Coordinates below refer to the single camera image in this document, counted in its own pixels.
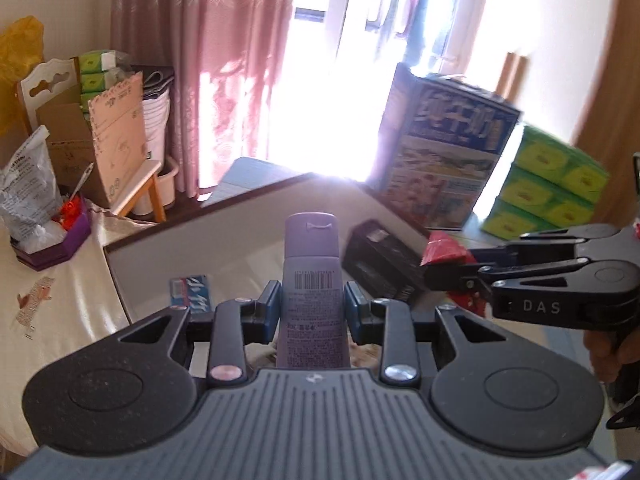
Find person's right hand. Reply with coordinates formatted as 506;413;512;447
582;331;623;386

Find small black box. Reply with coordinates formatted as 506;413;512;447
341;219;432;308

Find hanging clothes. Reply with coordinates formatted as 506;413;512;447
365;0;466;56

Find brown cardboard box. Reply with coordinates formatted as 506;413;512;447
17;57;151;208

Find grey printed plastic bag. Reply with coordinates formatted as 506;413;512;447
0;127;63;253

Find green packs on cardboard box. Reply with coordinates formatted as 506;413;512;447
79;50;119;95

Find white plastic bin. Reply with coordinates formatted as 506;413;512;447
132;155;182;216

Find blue printed carton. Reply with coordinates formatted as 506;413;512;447
367;62;523;231

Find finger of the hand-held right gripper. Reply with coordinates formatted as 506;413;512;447
424;257;593;301
470;227;581;263

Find bundle of green tissue packs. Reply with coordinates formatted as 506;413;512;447
480;125;611;241

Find blue toothpaste box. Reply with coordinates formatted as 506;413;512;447
169;274;215;316

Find red snack packet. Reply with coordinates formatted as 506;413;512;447
420;231;493;313

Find purple cosmetic tube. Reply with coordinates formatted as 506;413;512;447
275;212;352;370

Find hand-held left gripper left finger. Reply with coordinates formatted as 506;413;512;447
117;280;282;388

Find brown storage box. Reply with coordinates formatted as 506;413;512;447
102;172;483;331

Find wooden stool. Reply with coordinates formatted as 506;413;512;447
110;160;168;223

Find purple hexagonal box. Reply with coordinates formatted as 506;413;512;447
10;209;93;272

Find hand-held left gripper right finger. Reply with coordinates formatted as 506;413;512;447
345;281;503;387

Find pink curtain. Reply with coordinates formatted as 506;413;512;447
110;0;301;201

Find yellow plush toy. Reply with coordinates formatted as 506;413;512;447
0;16;46;136

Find wooden panel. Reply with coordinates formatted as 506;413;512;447
575;0;640;161

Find cream embroidered cloth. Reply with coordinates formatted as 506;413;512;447
0;205;151;456

